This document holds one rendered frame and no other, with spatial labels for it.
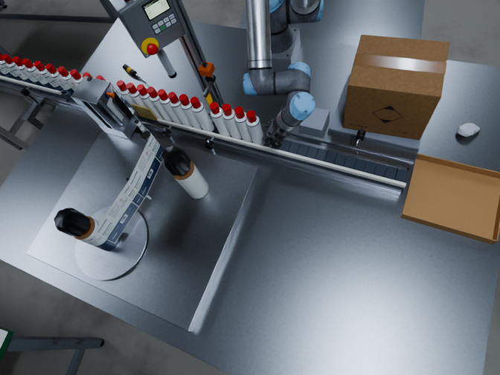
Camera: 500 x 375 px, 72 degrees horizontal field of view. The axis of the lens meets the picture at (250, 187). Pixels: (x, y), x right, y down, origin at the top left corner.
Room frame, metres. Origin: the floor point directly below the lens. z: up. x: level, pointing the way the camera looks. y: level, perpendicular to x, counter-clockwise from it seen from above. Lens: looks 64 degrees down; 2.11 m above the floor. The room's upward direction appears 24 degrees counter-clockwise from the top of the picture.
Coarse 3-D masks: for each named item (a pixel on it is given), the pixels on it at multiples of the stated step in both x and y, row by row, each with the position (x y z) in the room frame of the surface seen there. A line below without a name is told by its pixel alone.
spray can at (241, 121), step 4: (236, 108) 0.83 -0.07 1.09; (240, 108) 0.82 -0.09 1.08; (236, 112) 0.81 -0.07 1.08; (240, 112) 0.80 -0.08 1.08; (244, 112) 0.82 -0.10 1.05; (236, 116) 0.82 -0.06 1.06; (240, 116) 0.80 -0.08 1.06; (244, 116) 0.80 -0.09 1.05; (236, 120) 0.81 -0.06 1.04; (240, 120) 0.80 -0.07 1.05; (244, 120) 0.79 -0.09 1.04; (240, 124) 0.79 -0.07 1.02; (244, 124) 0.79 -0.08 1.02; (240, 128) 0.80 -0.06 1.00; (244, 128) 0.79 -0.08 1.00; (240, 132) 0.81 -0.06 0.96; (244, 132) 0.79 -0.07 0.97; (248, 132) 0.79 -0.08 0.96; (244, 136) 0.80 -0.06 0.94; (248, 136) 0.79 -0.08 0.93; (244, 140) 0.80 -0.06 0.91; (248, 140) 0.79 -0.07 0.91
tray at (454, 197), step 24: (432, 168) 0.38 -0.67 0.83; (456, 168) 0.34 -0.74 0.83; (480, 168) 0.29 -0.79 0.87; (408, 192) 0.33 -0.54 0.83; (432, 192) 0.30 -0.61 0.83; (456, 192) 0.26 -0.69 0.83; (480, 192) 0.22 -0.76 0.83; (408, 216) 0.24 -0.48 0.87; (432, 216) 0.22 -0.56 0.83; (456, 216) 0.18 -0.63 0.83; (480, 216) 0.15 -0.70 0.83; (480, 240) 0.08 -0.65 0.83
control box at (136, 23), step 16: (112, 0) 1.08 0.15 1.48; (144, 0) 1.03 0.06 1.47; (128, 16) 1.02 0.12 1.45; (144, 16) 1.03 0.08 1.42; (160, 16) 1.04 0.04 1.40; (176, 16) 1.04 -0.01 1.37; (128, 32) 1.08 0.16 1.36; (144, 32) 1.02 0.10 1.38; (176, 32) 1.04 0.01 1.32; (144, 48) 1.02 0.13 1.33; (160, 48) 1.03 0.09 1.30
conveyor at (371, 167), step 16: (176, 128) 1.03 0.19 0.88; (240, 144) 0.80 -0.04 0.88; (288, 144) 0.71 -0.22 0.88; (304, 144) 0.68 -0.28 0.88; (320, 160) 0.58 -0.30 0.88; (336, 160) 0.55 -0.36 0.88; (352, 160) 0.53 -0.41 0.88; (352, 176) 0.47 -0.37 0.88; (384, 176) 0.41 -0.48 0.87; (400, 176) 0.39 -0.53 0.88
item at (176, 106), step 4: (172, 92) 1.03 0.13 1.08; (168, 96) 1.02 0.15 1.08; (172, 96) 1.01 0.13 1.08; (176, 96) 1.02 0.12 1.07; (172, 100) 1.01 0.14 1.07; (176, 100) 1.01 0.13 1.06; (172, 104) 1.01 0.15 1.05; (176, 104) 1.00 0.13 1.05; (180, 104) 1.00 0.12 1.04; (176, 108) 1.00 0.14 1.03; (180, 108) 1.00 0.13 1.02; (176, 112) 1.00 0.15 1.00; (180, 112) 1.00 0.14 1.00; (184, 112) 1.00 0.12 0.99; (180, 116) 1.00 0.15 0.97; (184, 116) 1.00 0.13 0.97; (180, 120) 1.01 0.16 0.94; (184, 120) 1.00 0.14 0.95; (188, 120) 1.00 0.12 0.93; (184, 124) 1.00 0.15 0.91; (188, 124) 1.00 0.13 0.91
